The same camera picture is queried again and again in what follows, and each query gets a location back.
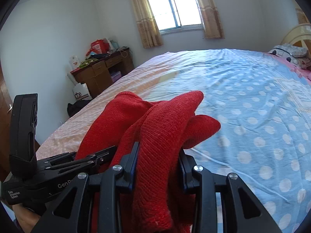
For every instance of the blue polka dot bedsheet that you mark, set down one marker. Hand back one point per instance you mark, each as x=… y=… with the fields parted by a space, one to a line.
x=262 y=103

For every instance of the purple box under desk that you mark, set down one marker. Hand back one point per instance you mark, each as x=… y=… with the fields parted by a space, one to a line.
x=116 y=76

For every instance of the black bag on floor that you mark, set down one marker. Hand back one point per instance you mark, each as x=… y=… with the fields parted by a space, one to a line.
x=73 y=109

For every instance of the white carton on desk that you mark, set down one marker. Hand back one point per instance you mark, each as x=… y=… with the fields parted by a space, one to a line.
x=74 y=62

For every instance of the person's left hand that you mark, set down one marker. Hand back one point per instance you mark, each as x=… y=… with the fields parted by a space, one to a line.
x=26 y=218

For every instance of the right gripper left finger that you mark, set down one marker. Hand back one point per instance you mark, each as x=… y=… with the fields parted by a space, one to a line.
x=72 y=211

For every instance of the grey patterned pillow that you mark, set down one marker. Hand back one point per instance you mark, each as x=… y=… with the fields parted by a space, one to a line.
x=298 y=56

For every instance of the left beige curtain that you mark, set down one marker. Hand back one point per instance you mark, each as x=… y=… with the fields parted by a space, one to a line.
x=148 y=30

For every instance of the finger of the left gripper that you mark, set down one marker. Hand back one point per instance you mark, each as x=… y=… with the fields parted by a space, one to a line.
x=60 y=159
x=85 y=165

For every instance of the red knit sweater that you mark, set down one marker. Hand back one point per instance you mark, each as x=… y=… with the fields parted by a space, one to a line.
x=162 y=129

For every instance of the window with metal frame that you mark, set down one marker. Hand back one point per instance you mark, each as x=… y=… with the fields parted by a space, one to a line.
x=176 y=15

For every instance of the red gift bag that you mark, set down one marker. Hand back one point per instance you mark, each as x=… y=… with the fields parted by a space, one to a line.
x=98 y=47

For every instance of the right beige curtain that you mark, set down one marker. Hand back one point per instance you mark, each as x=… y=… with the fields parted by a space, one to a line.
x=210 y=19

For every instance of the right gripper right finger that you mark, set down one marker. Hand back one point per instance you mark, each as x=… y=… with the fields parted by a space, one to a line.
x=241 y=209

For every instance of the cream wooden headboard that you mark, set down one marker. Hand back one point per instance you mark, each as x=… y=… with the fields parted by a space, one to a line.
x=299 y=36

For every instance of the yellow curtain behind headboard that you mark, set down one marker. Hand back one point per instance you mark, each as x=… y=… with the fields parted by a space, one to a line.
x=301 y=16

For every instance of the pink floral pillow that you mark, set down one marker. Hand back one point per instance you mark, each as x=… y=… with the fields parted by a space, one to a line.
x=306 y=74

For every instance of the green cloth on desk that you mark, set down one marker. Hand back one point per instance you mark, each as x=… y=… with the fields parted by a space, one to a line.
x=87 y=62

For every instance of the white paper shopping bag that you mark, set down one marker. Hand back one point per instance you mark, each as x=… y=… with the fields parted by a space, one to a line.
x=81 y=92

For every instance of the brown wooden desk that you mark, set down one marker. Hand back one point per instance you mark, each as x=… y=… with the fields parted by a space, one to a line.
x=98 y=75

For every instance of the beige curtain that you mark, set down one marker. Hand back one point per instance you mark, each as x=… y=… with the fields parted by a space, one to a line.
x=148 y=30
x=210 y=19

